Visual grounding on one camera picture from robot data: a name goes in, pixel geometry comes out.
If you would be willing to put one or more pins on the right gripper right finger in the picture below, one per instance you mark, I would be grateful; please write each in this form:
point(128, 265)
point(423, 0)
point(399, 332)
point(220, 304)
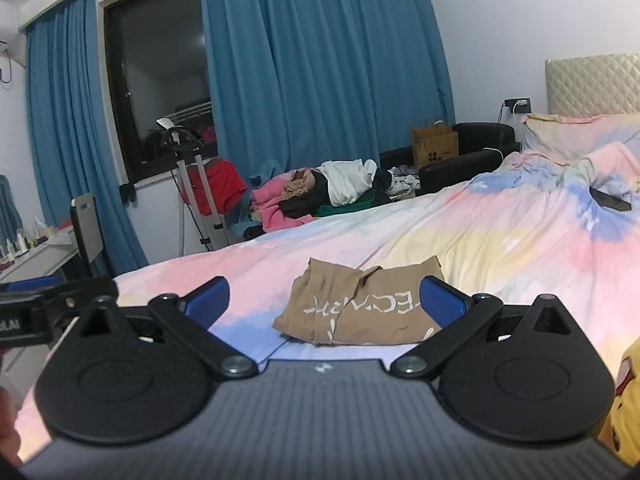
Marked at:
point(462, 320)

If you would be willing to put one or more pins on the tan beige garment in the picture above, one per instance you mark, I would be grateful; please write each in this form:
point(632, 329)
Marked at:
point(335, 305)

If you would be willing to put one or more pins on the white desk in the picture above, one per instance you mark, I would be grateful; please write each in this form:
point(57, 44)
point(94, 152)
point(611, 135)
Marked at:
point(22, 366)

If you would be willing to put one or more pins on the pink garment in pile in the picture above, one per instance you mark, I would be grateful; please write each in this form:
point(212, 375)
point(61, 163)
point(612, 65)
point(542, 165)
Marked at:
point(264, 202)

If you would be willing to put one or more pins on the red garment on rack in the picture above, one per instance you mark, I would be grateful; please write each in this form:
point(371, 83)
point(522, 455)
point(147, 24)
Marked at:
point(224, 181)

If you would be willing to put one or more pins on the pastel tie-dye bed sheet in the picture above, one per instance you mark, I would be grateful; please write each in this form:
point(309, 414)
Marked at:
point(527, 228)

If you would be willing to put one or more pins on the blue curtain left panel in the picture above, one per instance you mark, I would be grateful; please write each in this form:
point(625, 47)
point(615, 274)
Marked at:
point(67, 127)

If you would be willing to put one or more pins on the blue curtain panel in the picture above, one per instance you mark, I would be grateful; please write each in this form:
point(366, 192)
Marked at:
point(301, 82)
point(67, 127)

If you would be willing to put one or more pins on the black garment in pile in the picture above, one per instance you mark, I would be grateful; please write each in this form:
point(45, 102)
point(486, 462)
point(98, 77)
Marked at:
point(317, 203)

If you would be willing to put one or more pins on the black sofa chair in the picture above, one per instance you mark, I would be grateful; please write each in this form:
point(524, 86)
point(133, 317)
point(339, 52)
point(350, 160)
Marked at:
point(482, 148)

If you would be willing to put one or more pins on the brown paper bag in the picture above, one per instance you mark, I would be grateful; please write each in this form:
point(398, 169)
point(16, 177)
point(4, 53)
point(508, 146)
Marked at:
point(434, 143)

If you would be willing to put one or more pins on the white garment in pile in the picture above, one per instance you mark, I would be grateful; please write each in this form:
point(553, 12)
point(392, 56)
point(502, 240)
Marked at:
point(348, 179)

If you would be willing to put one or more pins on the black phone on bed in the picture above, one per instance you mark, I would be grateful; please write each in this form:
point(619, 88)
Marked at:
point(608, 201)

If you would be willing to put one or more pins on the yellow plush toy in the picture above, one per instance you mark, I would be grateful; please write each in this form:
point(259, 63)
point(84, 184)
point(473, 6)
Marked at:
point(621, 430)

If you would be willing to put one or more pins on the pastel pillow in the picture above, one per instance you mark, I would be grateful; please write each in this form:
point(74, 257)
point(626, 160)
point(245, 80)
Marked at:
point(568, 138)

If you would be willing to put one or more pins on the dark window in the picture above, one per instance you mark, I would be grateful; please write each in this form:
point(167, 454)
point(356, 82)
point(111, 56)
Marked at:
point(156, 67)

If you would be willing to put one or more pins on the white air conditioner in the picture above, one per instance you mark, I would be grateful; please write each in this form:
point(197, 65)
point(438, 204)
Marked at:
point(13, 39)

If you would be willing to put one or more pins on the blue curtain right panel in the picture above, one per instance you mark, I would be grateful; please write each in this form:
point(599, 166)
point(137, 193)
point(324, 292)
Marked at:
point(301, 82)

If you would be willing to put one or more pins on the wall power outlet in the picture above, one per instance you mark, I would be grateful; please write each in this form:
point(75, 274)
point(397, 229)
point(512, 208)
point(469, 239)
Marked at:
point(518, 106)

